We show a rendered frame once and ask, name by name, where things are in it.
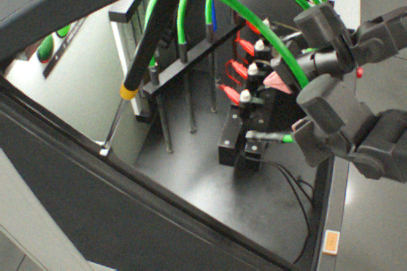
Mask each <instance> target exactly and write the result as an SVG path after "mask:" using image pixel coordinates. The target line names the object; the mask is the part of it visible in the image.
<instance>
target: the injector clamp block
mask: <svg viewBox="0 0 407 271"><path fill-rule="evenodd" d="M274 58H276V57H273V56H272V53H270V57H269V61H271V60H272V59H274ZM274 72H275V71H274V70H273V68H272V67H270V68H267V69H266V76H265V78H264V81H265V79H266V77H267V76H268V75H271V74H272V73H274ZM264 81H263V82H264ZM278 92H279V89H274V90H273V91H263V92H261V93H260V95H259V99H264V97H266V100H265V103H264V106H263V105H259V104H257V106H255V111H259V112H260V113H261V116H260V118H256V119H255V120H253V123H252V126H251V130H256V131H257V132H266V133H271V129H272V126H273V120H274V113H275V106H276V101H277V96H278ZM239 122H240V120H239V119H238V109H234V108H231V107H230V109H229V113H228V116H227V120H226V122H225V125H224V128H223V132H222V134H221V137H220V139H219V144H218V153H219V164H220V165H226V166H230V167H235V161H236V157H237V155H238V151H239V147H240V125H239ZM251 130H249V129H248V131H251ZM268 146H269V142H259V141H255V142H252V141H247V143H246V149H245V157H246V156H248V157H253V158H254V159H257V160H263V156H264V152H265V149H266V148H268ZM261 165H262V163H259V162H256V161H251V160H249V159H247V158H245V159H244V169H248V170H250V171H255V172H260V168H261Z"/></svg>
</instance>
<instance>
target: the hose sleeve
mask: <svg viewBox="0 0 407 271"><path fill-rule="evenodd" d="M285 135H287V134H279V133H266V132H254V133H253V140H254V141H259V142H269V143H276V144H284V142H283V137H284V136H285Z"/></svg>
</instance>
